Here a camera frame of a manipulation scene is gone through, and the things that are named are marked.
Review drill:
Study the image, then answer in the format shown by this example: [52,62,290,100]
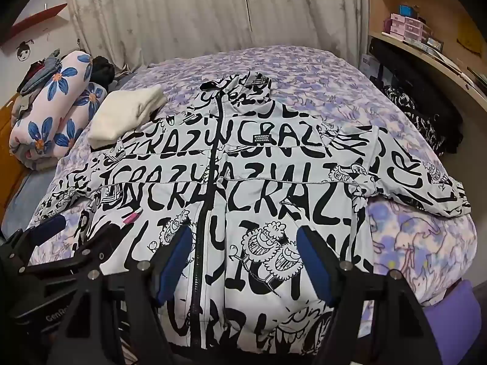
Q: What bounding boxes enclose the grey-blue clothes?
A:
[15,49,63,96]

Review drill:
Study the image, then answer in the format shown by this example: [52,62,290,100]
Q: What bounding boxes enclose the folded cream sweater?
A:
[87,85,167,151]

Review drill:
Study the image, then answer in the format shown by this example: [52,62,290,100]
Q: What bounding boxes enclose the black bag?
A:
[371,40,459,122]

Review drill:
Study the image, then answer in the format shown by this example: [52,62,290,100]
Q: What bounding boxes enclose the beige curtain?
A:
[63,0,371,73]

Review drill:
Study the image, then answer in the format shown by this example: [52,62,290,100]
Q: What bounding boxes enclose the purple floral blanket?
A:
[28,44,479,335]

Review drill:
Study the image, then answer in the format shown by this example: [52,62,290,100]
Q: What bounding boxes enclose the white box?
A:
[359,53,383,80]

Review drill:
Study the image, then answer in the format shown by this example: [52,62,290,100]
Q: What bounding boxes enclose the cartoon face wall sticker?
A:
[15,39,35,61]

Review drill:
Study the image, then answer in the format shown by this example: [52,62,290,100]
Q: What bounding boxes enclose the orange wooden cabinet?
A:
[0,93,28,185]

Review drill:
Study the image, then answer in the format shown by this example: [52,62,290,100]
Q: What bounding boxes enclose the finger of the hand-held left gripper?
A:
[0,215,69,254]
[18,223,131,275]

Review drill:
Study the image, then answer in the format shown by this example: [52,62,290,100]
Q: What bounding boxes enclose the wooden shelf desk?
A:
[367,0,487,103]

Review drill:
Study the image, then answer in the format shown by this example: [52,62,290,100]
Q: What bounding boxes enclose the rolled pink quilt blue flowers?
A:
[9,51,109,170]

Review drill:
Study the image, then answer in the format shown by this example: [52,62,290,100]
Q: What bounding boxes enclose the red wall shelf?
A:
[11,5,69,37]

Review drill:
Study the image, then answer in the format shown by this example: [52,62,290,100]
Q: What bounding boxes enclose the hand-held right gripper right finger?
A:
[296,225,444,365]

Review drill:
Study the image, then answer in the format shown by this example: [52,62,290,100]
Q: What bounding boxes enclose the black and white patterned cloth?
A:
[382,84,463,156]

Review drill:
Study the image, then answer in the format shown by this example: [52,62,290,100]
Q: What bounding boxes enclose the grey-blue bed sheet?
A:
[0,175,43,236]

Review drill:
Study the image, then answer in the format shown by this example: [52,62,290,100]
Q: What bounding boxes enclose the black and white printed jacket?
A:
[36,72,472,365]

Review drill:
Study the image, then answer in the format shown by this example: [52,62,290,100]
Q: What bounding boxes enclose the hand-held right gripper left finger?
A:
[47,226,194,365]

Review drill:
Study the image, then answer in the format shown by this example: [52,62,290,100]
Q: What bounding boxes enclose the pink drawer boxes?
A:
[384,13,434,44]

